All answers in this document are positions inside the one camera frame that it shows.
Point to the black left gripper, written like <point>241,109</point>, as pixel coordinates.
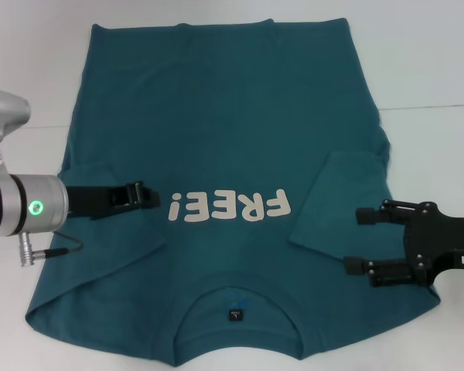
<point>93,201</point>

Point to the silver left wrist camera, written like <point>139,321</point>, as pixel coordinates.
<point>7,112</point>

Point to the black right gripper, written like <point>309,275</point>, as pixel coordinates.
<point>448,243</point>

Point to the teal T-shirt white print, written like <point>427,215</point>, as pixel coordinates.
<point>236,96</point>

